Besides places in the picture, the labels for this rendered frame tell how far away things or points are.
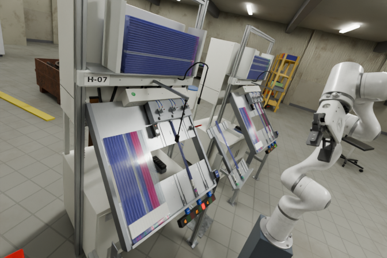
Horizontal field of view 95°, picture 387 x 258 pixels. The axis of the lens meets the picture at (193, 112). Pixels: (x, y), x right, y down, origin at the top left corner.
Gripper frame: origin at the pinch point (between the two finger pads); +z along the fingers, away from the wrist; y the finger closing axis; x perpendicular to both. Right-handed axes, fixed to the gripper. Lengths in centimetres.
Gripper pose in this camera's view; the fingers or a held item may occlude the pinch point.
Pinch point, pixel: (318, 150)
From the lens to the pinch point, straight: 63.1
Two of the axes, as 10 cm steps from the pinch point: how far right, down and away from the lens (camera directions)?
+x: -5.5, -0.4, 8.4
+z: -5.1, 8.1, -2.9
